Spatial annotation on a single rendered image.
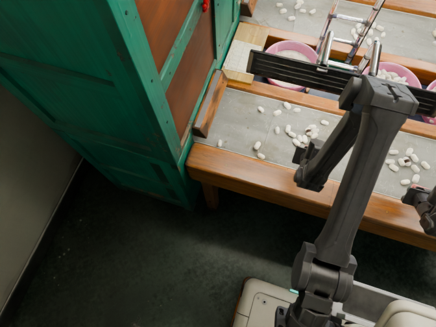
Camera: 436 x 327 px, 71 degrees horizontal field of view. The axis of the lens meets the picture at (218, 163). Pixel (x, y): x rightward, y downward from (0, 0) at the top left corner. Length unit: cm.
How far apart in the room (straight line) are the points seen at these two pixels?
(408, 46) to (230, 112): 92
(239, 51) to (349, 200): 105
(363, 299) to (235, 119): 82
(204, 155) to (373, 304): 76
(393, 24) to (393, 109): 128
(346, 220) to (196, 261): 140
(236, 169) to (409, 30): 112
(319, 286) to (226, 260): 129
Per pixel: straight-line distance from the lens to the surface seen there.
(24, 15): 79
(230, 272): 191
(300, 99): 141
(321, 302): 68
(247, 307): 164
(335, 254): 65
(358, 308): 94
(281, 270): 194
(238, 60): 148
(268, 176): 123
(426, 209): 117
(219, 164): 123
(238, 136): 131
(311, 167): 89
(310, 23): 173
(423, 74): 173
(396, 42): 179
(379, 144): 60
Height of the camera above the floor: 191
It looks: 68 degrees down
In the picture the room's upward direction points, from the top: 4 degrees counter-clockwise
